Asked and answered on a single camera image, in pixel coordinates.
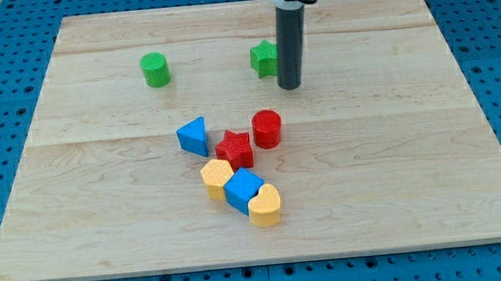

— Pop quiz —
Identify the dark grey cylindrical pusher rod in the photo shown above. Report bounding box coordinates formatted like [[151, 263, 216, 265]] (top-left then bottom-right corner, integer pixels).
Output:
[[275, 6, 304, 90]]

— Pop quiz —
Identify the green star block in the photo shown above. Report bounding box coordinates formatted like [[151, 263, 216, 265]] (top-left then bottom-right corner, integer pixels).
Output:
[[250, 40, 278, 79]]

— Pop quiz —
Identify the red star block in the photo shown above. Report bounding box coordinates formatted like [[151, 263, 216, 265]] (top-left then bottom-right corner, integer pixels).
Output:
[[215, 131, 255, 171]]

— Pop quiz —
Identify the red cylinder block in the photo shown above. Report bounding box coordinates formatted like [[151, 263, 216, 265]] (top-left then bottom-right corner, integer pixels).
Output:
[[252, 110, 282, 150]]

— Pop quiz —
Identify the green cylinder block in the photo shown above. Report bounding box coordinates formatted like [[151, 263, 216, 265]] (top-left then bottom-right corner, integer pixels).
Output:
[[140, 52, 171, 88]]

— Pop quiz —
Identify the blue triangle block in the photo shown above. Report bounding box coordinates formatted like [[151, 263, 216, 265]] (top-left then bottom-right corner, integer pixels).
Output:
[[176, 117, 209, 157]]

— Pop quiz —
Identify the yellow hexagon block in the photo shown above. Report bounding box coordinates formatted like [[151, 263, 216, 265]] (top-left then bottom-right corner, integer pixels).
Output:
[[200, 159, 234, 200]]

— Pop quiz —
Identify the blue cube block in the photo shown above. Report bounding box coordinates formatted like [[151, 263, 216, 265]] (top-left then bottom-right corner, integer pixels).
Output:
[[224, 168, 265, 216]]

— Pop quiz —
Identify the wooden board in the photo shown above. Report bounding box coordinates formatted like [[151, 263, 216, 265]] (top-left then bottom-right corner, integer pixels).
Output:
[[0, 0, 501, 281]]

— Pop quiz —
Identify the yellow heart block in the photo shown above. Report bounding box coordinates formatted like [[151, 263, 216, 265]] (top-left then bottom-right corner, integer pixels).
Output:
[[248, 183, 282, 227]]

